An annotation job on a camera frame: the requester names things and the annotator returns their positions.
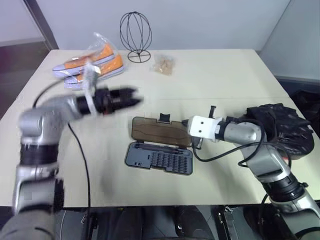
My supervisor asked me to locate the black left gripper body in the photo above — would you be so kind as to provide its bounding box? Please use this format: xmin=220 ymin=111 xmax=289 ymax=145
xmin=94 ymin=86 xmax=128 ymax=115

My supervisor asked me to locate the small bag of wooden pieces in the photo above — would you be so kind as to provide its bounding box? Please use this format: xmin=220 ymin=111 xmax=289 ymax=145
xmin=149 ymin=53 xmax=176 ymax=76

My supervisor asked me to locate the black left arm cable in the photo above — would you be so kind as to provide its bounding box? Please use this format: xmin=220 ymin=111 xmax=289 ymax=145
xmin=33 ymin=80 xmax=91 ymax=209

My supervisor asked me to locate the black fabric cap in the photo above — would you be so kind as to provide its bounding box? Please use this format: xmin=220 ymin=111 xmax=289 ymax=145
xmin=245 ymin=102 xmax=315 ymax=162

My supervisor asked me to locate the orange canvas shoe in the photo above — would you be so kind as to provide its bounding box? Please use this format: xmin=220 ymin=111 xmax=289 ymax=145
xmin=63 ymin=54 xmax=125 ymax=90
xmin=51 ymin=41 xmax=119 ymax=79

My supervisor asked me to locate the clear plastic shoe bag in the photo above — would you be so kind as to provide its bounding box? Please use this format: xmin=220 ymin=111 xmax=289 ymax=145
xmin=51 ymin=31 xmax=126 ymax=90

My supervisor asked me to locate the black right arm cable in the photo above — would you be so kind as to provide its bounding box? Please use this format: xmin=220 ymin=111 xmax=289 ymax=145
xmin=192 ymin=121 xmax=267 ymax=168

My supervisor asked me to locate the black wire hat stand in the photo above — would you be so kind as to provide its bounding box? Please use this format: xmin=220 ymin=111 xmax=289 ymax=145
xmin=119 ymin=10 xmax=153 ymax=63

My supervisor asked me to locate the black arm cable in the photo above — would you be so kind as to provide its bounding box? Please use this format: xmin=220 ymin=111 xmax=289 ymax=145
xmin=33 ymin=80 xmax=91 ymax=209
xmin=192 ymin=121 xmax=267 ymax=168

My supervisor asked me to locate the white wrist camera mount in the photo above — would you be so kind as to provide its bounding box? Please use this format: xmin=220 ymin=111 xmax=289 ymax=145
xmin=187 ymin=115 xmax=224 ymax=141
xmin=82 ymin=62 xmax=100 ymax=117

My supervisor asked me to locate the grey screwdriver bit case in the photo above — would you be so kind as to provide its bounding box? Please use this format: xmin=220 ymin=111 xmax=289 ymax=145
xmin=123 ymin=115 xmax=195 ymax=177

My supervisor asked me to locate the metal table bracket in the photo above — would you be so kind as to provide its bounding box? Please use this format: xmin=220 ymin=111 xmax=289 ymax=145
xmin=216 ymin=204 xmax=237 ymax=240

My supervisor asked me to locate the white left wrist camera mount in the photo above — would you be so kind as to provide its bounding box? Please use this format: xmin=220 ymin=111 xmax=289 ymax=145
xmin=82 ymin=62 xmax=100 ymax=117

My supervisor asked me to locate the dark rounded shape under table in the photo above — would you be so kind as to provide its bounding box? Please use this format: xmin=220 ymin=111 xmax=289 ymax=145
xmin=174 ymin=205 xmax=217 ymax=240

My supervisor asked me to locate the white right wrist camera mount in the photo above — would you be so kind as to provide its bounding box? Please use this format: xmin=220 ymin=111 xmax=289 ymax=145
xmin=187 ymin=115 xmax=224 ymax=141

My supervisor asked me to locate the black precision screwdriver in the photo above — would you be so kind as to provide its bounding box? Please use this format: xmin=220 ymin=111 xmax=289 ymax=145
xmin=133 ymin=142 xmax=188 ymax=154

